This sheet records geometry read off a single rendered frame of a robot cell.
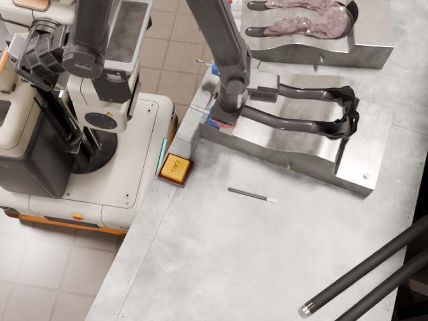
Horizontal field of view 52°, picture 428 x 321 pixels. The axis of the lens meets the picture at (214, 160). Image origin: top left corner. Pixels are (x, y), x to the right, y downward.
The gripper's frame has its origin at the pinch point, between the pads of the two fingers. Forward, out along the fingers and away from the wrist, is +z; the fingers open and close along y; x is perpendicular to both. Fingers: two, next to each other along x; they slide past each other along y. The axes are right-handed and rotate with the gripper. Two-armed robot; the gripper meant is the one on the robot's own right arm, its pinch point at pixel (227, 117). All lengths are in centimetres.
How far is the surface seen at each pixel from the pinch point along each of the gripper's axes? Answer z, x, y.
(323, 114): 1.1, -23.4, 11.5
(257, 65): 8.0, -1.5, 22.8
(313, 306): 6, -37, -35
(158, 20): 109, 67, 90
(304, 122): 3.5, -19.4, 8.5
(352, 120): 5.4, -31.9, 15.4
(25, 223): 99, 74, -41
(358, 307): 5, -47, -31
